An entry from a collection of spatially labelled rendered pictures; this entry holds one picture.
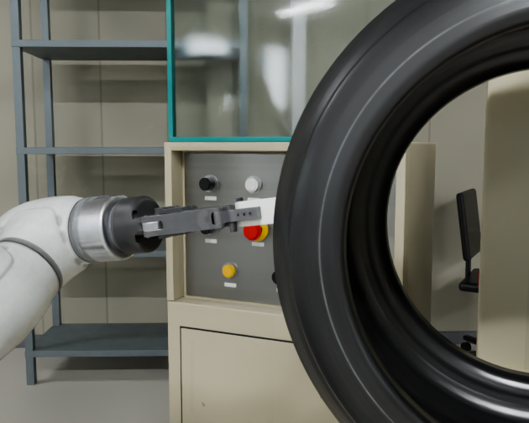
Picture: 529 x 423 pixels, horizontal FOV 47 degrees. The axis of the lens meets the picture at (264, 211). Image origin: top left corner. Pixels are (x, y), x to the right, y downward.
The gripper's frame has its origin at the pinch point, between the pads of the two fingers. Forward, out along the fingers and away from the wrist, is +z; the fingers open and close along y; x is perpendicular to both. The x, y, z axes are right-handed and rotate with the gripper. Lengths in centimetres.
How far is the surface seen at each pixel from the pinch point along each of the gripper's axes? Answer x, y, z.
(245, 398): 44, 52, -34
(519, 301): 17.8, 24.7, 25.9
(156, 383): 96, 197, -165
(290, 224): 0.8, -12.5, 8.1
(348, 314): 9.3, -13.7, 13.1
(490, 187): 1.5, 24.7, 23.8
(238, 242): 10, 58, -33
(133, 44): -79, 192, -146
